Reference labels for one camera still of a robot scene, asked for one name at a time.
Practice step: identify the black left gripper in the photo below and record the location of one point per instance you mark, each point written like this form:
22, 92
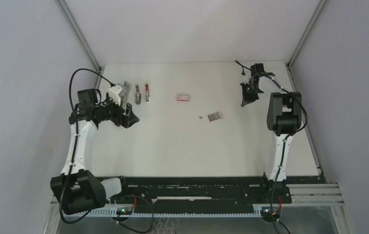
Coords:
127, 121

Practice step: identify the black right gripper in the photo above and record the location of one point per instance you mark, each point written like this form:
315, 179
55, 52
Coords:
247, 99

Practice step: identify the beige small stapler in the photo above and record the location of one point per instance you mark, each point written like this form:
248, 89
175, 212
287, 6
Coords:
138, 95

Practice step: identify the black and grey large stapler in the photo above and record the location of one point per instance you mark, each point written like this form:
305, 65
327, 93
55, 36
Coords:
126, 93

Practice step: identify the grey staple box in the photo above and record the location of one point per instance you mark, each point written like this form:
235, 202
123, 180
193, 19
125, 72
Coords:
214, 116

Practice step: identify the red white staple box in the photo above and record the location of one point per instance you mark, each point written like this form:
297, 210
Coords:
182, 97

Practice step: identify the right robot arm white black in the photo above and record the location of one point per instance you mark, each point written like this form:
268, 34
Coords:
283, 119

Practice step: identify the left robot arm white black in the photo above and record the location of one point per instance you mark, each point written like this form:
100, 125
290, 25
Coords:
76, 188

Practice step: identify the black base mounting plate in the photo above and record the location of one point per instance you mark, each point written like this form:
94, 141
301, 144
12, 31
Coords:
145, 205

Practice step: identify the white cable duct strip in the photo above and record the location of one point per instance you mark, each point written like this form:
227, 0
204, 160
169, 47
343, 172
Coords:
252, 211

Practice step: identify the aluminium frame corner post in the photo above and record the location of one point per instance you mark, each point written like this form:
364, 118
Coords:
75, 28

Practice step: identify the aluminium front rail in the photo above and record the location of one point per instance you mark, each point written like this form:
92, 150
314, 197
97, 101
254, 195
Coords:
313, 193

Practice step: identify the right aluminium frame post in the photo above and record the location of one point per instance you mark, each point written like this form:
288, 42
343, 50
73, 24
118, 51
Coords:
308, 29

